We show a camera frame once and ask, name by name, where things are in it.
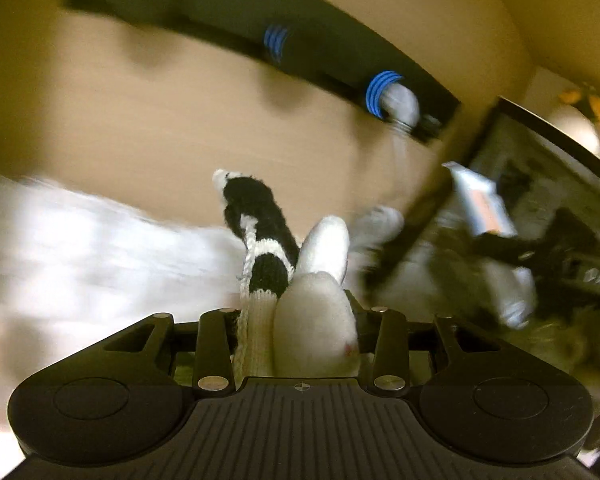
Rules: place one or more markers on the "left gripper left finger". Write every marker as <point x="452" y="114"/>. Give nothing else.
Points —
<point x="215" y="345"/>

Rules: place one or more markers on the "black white bunny plush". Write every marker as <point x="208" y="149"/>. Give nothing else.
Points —
<point x="295" y="318"/>

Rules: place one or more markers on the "white woven tablecloth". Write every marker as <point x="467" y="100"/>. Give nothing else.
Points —
<point x="74" y="267"/>

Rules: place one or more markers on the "potted plant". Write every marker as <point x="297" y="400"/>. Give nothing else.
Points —
<point x="577" y="114"/>

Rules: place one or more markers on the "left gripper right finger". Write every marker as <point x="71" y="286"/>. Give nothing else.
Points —
<point x="383" y="347"/>

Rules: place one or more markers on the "black monitor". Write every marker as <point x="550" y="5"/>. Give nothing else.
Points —
<point x="549" y="268"/>

